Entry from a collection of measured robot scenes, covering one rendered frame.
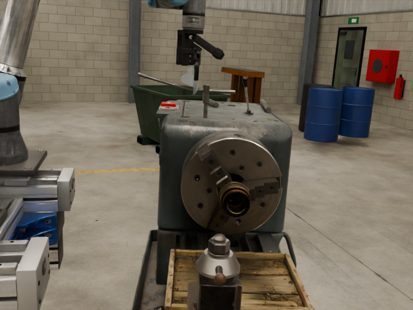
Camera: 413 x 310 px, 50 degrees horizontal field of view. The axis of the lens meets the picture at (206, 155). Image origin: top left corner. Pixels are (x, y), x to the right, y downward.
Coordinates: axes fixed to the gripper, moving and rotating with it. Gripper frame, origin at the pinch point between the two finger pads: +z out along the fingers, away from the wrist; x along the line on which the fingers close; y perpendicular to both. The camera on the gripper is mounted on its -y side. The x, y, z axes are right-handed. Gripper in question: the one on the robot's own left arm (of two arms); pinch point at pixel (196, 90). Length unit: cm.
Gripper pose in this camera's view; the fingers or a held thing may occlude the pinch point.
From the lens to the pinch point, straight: 152.4
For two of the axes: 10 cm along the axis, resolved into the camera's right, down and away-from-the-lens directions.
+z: -0.6, 9.7, 2.4
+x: 0.3, 2.4, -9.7
